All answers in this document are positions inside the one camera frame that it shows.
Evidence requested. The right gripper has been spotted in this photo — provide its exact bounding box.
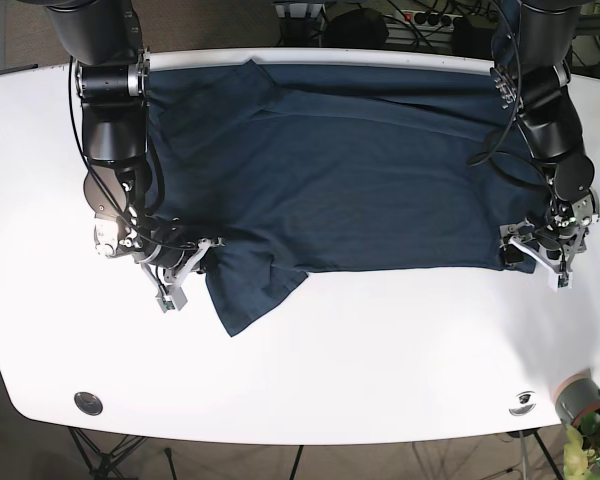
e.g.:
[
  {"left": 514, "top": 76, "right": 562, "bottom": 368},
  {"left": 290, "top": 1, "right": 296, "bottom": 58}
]
[{"left": 138, "top": 237, "right": 225, "bottom": 300}]

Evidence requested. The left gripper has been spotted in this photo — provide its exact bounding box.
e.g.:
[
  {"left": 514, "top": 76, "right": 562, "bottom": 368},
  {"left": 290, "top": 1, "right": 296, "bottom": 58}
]
[{"left": 499, "top": 220, "right": 588, "bottom": 273}]

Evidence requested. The dark blue T-shirt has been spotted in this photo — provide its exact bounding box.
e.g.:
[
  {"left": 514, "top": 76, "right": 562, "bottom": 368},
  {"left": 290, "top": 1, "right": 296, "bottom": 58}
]
[{"left": 149, "top": 62, "right": 550, "bottom": 336}]

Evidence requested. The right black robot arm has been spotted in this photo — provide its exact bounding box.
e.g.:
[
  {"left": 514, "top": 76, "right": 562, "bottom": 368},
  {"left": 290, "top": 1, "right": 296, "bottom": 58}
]
[{"left": 42, "top": 1, "right": 223, "bottom": 312}]

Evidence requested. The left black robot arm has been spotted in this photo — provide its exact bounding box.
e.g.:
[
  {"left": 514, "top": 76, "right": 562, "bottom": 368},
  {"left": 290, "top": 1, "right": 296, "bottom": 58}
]
[{"left": 468, "top": 1, "right": 600, "bottom": 289}]

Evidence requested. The right silver table grommet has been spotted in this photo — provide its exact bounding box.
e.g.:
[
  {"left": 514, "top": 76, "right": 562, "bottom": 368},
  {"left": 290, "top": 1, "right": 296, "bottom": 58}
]
[{"left": 508, "top": 390, "right": 537, "bottom": 417}]

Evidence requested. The silver table grommet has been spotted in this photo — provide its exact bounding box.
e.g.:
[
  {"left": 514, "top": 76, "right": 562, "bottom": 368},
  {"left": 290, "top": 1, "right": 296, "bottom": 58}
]
[
  {"left": 74, "top": 392, "right": 103, "bottom": 416},
  {"left": 508, "top": 390, "right": 537, "bottom": 417}
]

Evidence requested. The grey plant pot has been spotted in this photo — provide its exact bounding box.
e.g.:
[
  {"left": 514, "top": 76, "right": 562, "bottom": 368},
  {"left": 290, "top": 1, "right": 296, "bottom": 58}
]
[{"left": 551, "top": 373, "right": 600, "bottom": 428}]

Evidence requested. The left silver table grommet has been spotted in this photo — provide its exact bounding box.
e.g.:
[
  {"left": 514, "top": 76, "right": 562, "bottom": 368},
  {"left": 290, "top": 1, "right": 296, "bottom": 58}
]
[{"left": 74, "top": 392, "right": 103, "bottom": 416}]

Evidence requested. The green potted plant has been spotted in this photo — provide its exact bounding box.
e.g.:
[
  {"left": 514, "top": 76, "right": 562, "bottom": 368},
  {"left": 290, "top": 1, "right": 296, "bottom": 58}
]
[{"left": 563, "top": 412, "right": 600, "bottom": 480}]

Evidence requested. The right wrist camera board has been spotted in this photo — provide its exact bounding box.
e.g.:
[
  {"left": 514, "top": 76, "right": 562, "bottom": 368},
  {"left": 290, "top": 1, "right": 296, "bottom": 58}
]
[{"left": 156, "top": 286, "right": 187, "bottom": 313}]

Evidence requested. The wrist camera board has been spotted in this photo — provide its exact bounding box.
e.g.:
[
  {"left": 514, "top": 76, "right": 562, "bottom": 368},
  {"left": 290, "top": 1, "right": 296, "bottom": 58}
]
[
  {"left": 156, "top": 286, "right": 187, "bottom": 313},
  {"left": 548, "top": 271, "right": 572, "bottom": 291}
]

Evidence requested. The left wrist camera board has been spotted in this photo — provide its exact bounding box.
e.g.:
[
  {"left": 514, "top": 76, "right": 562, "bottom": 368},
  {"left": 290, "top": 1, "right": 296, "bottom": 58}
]
[{"left": 548, "top": 271, "right": 572, "bottom": 291}]

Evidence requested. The black table leg frame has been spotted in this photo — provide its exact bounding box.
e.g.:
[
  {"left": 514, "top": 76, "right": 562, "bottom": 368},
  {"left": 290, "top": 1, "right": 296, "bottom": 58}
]
[{"left": 68, "top": 427, "right": 147, "bottom": 480}]

